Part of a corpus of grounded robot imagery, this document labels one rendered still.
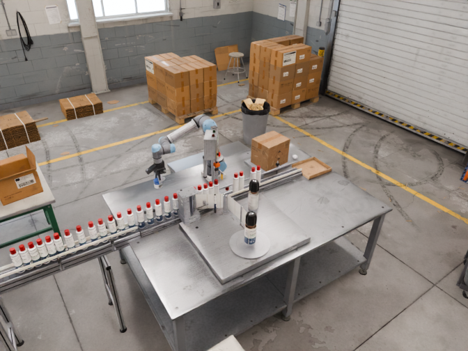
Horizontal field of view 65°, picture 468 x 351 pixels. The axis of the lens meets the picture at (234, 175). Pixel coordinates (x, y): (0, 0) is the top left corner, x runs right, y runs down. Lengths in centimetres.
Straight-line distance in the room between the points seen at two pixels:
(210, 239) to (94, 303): 139
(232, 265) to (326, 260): 131
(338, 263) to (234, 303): 109
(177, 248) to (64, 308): 136
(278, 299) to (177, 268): 102
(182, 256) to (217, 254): 26
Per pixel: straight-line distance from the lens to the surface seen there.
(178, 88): 632
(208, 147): 293
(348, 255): 384
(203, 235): 289
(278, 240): 287
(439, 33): 657
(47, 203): 371
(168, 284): 265
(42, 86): 803
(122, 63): 831
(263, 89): 701
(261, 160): 367
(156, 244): 293
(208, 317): 322
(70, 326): 368
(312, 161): 395
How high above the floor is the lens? 284
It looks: 34 degrees down
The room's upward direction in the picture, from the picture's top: 1 degrees clockwise
